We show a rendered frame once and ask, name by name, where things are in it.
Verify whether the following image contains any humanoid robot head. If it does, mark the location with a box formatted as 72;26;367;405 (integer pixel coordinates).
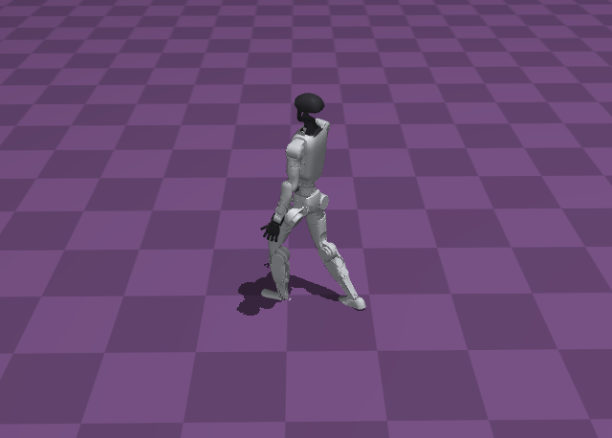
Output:
295;93;324;137

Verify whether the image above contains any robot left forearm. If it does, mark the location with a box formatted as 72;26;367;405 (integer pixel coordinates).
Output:
273;182;294;224

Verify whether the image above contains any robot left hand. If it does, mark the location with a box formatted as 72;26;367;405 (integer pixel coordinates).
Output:
261;213;285;242

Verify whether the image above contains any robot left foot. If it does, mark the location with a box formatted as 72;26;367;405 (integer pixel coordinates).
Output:
261;289;291;300

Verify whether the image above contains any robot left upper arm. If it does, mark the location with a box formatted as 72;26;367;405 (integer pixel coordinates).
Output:
283;139;305;193

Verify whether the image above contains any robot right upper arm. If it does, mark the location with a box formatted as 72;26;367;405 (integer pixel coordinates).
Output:
316;119;330;144

